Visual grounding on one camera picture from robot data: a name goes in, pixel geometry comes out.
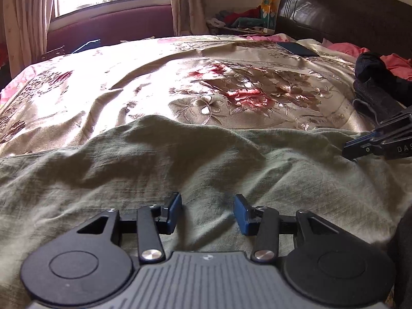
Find blue flat item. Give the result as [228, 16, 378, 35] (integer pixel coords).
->
[71, 39, 101, 54]

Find black phone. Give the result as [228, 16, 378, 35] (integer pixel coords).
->
[276, 41, 320, 58]

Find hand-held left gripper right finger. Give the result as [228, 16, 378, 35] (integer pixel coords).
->
[233, 194, 342, 263]

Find folded dark jeans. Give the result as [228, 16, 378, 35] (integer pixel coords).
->
[353, 77, 407, 121]

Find person's dark clothing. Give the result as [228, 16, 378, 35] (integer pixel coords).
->
[387, 212, 412, 301]

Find maroon window seat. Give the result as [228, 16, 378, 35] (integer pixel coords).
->
[46, 4, 176, 56]

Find beige curtain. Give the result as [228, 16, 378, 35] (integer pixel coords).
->
[169, 0, 210, 37]
[0, 0, 61, 78]

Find crumpled black garment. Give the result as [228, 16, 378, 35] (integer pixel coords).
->
[355, 51, 392, 83]

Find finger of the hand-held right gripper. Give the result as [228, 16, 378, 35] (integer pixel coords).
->
[342, 130, 390, 161]
[373, 106, 412, 138]

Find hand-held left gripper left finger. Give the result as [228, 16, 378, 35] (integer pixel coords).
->
[75, 192, 183, 263]

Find dark wooden headboard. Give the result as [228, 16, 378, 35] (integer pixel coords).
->
[275, 0, 412, 59]

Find pink cloth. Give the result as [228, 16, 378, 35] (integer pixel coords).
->
[321, 38, 412, 82]

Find floral satin bedspread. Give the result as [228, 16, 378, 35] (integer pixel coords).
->
[0, 33, 412, 168]

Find green pants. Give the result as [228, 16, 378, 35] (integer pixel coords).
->
[0, 114, 412, 309]

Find pile of colourful clothes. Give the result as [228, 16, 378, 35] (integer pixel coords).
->
[206, 8, 263, 30]

